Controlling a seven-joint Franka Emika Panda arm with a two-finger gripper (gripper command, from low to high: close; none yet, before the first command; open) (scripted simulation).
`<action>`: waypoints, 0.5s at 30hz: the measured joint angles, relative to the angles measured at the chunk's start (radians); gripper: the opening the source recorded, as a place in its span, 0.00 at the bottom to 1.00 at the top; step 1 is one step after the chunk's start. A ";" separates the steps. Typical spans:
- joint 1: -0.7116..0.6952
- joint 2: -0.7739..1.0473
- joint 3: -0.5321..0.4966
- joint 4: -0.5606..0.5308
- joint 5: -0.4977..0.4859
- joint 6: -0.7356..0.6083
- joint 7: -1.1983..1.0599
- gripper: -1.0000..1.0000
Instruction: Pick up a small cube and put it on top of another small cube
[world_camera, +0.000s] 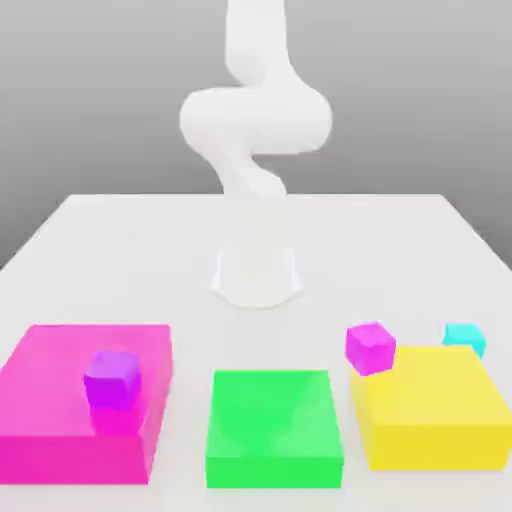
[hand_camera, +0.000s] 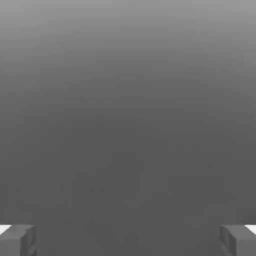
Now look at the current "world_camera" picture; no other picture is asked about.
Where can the large yellow box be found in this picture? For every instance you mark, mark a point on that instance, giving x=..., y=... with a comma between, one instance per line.
x=432, y=404

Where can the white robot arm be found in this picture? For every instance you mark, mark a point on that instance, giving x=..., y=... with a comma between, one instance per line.
x=256, y=120

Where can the large green box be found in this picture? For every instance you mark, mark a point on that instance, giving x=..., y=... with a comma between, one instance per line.
x=274, y=420

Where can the small cyan cube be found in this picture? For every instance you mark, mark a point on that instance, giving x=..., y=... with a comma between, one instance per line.
x=464, y=335

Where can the small purple cube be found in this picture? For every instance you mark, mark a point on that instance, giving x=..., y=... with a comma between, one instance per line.
x=112, y=380

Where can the large pink box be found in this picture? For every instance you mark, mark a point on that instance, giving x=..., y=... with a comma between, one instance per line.
x=48, y=384

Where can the small magenta cube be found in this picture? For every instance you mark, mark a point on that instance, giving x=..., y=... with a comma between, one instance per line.
x=368, y=348

